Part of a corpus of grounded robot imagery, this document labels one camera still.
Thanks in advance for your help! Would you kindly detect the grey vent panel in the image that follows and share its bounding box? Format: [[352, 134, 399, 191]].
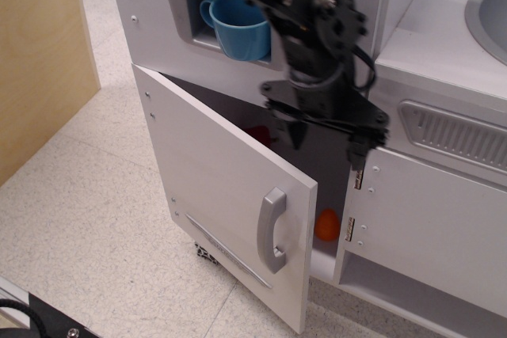
[[398, 101, 506, 173]]

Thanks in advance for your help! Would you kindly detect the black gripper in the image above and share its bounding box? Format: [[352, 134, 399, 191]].
[[260, 77, 389, 171]]

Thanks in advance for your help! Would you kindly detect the orange toy fruit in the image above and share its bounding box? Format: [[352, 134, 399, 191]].
[[314, 208, 341, 241]]

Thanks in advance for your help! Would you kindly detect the grey sink basin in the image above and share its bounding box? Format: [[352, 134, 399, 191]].
[[464, 0, 506, 65]]

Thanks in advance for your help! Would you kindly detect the grey dispenser recess frame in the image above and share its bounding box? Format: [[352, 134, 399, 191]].
[[169, 0, 284, 70]]

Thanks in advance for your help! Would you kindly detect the brass oven hinge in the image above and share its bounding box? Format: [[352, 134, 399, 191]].
[[354, 169, 364, 190], [345, 217, 355, 241]]

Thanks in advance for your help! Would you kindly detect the white toy fridge cabinet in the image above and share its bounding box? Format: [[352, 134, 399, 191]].
[[104, 0, 391, 284]]

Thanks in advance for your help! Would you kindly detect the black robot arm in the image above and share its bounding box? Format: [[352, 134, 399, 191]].
[[247, 0, 389, 171]]

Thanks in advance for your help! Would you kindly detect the white low fridge door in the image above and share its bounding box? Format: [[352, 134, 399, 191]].
[[133, 66, 318, 332]]

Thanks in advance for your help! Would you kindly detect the white toy oven cabinet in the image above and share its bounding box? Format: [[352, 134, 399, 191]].
[[334, 0, 506, 337]]

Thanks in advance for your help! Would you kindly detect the light plywood panel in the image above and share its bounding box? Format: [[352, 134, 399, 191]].
[[1, 0, 100, 183]]

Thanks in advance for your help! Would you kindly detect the red toy bell pepper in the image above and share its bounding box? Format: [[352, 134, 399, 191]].
[[243, 125, 278, 148]]

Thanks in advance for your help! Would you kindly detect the aluminium extrusion foot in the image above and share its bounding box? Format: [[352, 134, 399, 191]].
[[194, 242, 219, 265]]

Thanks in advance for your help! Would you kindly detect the grey fridge door handle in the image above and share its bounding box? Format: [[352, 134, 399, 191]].
[[257, 187, 287, 274]]

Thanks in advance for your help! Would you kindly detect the aluminium rail bottom left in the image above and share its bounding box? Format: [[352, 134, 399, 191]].
[[1, 276, 30, 329]]

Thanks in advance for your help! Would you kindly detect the lower brass oven hinge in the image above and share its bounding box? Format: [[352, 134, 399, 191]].
[[345, 217, 355, 241]]

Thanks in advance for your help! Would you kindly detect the blue plastic cup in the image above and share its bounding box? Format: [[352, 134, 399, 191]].
[[200, 0, 271, 61]]

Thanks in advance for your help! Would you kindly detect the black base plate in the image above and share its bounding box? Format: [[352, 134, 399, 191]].
[[29, 294, 99, 338]]

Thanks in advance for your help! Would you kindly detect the upper brass oven hinge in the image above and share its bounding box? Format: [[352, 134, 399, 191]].
[[354, 169, 364, 190]]

